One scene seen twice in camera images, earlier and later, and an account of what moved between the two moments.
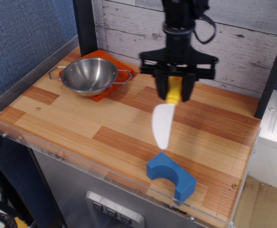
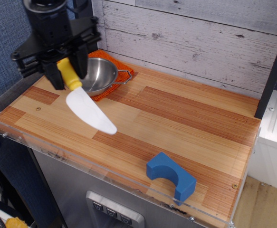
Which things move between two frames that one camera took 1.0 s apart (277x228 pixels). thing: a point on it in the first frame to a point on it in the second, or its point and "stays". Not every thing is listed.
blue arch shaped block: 162,166 stays
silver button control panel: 103,212 stays
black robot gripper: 178,57 to 53,34
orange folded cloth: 124,72 stays
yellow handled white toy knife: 163,114 to 78,102
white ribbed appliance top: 275,123 stays
